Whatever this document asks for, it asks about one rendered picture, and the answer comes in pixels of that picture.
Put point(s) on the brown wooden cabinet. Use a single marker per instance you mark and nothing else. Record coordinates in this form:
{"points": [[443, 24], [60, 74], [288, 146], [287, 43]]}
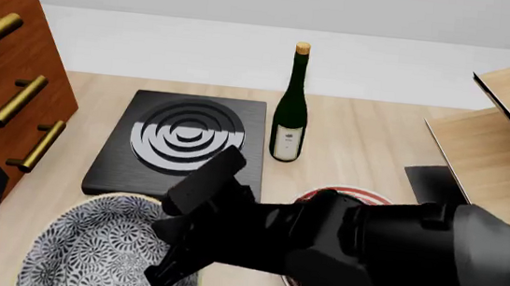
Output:
{"points": [[5, 55]]}

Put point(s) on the black white patterned bowl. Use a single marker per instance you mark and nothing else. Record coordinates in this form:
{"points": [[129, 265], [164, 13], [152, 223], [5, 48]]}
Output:
{"points": [[85, 246]]}

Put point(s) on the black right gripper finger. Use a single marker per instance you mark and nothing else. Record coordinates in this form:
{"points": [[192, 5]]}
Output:
{"points": [[175, 265], [176, 228]]}

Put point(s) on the pale wooden wine rack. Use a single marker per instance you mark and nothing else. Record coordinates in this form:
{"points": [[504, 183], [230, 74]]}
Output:
{"points": [[507, 149]]}

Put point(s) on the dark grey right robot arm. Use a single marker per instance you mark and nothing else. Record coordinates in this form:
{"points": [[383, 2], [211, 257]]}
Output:
{"points": [[413, 250]]}

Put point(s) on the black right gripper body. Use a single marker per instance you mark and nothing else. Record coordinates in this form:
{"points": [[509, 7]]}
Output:
{"points": [[223, 231]]}

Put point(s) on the flat black stove plate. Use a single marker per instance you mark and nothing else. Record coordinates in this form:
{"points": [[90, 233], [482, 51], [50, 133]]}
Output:
{"points": [[114, 168]]}

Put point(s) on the dark green wine bottle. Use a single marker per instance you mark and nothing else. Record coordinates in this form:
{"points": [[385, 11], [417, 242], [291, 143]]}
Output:
{"points": [[289, 118]]}

